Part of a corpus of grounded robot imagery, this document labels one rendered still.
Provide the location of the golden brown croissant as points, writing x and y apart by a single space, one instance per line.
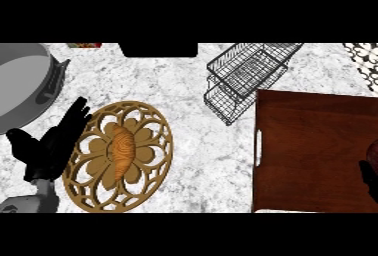
123 151

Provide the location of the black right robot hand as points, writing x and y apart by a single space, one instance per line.
369 176

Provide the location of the dark brown wooden tray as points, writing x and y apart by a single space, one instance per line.
315 153

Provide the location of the black and white patterned mat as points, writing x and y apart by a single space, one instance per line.
365 63

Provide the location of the red and green box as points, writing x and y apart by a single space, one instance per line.
84 45

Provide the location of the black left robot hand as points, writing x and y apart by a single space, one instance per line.
56 143

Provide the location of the black rectangular appliance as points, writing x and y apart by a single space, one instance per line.
157 50

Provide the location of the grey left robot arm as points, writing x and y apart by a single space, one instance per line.
34 198

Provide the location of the golden cutout flower placemat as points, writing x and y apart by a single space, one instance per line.
118 156

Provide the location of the grey metal pan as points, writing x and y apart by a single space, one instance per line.
27 86

